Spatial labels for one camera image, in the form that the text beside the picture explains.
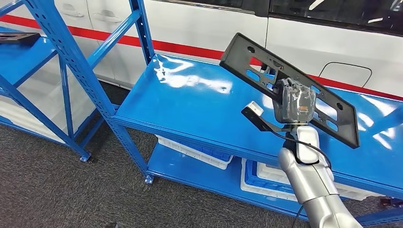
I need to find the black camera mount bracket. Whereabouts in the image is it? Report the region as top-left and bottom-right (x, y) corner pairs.
(240, 107), (307, 133)

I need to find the blue metal shelf rack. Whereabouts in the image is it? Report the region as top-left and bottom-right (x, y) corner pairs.
(0, 0), (120, 162)
(24, 0), (403, 228)

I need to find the white plastic bin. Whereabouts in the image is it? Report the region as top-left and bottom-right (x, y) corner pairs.
(240, 158), (298, 202)
(0, 107), (68, 144)
(0, 94), (95, 126)
(155, 135), (234, 171)
(17, 55), (96, 109)
(256, 162), (385, 201)

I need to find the white vehicle with red stripe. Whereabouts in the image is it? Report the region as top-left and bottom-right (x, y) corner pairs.
(0, 0), (403, 102)

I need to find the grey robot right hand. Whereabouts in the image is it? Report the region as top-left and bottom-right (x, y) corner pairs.
(272, 77), (317, 125)

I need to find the black plastic plate frame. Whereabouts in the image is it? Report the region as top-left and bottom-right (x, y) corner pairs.
(0, 32), (41, 45)
(219, 32), (361, 150)

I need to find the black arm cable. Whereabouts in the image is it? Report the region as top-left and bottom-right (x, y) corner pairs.
(270, 129), (333, 228)

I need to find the blue plastic bin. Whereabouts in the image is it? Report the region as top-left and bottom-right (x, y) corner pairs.
(245, 160), (295, 194)
(185, 145), (233, 162)

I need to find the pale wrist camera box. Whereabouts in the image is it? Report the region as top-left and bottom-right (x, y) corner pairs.
(245, 100), (264, 117)

